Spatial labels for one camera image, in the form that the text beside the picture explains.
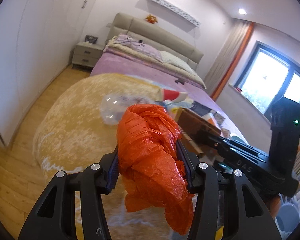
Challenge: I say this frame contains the orange plastic bag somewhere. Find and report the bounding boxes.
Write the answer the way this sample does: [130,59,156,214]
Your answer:
[116,104,193,235]

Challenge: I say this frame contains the grey printed milk carton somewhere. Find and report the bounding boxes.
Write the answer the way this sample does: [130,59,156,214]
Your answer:
[190,101,225,125]

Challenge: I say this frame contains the pink yogurt bottle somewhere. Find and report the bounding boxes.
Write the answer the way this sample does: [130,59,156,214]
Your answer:
[162,100,178,112]

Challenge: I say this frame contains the person's right hand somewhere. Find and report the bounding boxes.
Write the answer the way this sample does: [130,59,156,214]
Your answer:
[265,195,281,219]

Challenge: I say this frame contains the brown paper box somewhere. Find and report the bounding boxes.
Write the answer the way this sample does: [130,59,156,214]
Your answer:
[176,107,222,156]

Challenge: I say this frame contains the clear plastic bottle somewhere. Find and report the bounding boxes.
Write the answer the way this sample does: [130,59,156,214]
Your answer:
[99,94,156,125]

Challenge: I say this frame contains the dark object on bed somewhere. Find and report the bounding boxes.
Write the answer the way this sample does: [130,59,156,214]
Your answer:
[175,79,185,84]

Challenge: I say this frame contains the bed with pink cover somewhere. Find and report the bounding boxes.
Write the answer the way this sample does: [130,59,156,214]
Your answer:
[90,38,247,142]

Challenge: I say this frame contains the orange beige curtain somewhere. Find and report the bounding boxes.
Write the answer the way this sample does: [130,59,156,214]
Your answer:
[204,20,254,98]

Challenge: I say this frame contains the white pillow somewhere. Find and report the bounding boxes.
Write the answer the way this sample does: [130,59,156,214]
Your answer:
[159,50,197,75]

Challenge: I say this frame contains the beige padded headboard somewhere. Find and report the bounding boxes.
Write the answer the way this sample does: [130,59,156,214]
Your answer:
[106,12,204,70]

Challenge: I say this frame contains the beige nightstand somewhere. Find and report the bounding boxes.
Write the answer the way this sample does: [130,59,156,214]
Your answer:
[72,42,104,68]

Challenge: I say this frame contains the pink pillow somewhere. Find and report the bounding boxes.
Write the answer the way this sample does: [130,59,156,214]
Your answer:
[112,34,162,62]

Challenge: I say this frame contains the orange plush toy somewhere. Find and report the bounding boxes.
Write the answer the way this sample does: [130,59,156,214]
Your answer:
[145,14,158,24]

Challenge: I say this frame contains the white wardrobe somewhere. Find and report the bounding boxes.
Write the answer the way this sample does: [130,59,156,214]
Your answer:
[0,0,96,147]

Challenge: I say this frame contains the window with dark frame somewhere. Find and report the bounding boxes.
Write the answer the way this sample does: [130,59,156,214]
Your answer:
[234,42,300,120]

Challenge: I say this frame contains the black cable on pillow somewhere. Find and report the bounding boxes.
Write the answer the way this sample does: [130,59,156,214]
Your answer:
[103,36,147,48]

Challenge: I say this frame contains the white wall shelf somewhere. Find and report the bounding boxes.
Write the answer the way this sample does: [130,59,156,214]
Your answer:
[149,0,201,28]

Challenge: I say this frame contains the picture frame on nightstand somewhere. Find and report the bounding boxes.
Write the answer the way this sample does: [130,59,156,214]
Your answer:
[84,35,98,44]

